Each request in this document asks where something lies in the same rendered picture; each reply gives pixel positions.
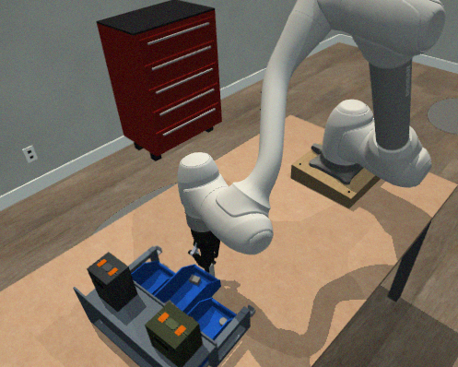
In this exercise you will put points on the blue bin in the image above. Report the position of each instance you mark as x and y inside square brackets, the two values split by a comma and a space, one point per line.
[184, 294]
[152, 276]
[208, 313]

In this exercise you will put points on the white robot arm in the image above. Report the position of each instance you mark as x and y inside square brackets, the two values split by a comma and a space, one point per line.
[385, 31]

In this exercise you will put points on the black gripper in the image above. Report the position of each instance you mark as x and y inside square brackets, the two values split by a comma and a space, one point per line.
[209, 245]

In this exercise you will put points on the black case with orange latches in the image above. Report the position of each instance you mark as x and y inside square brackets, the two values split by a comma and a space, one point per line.
[113, 281]

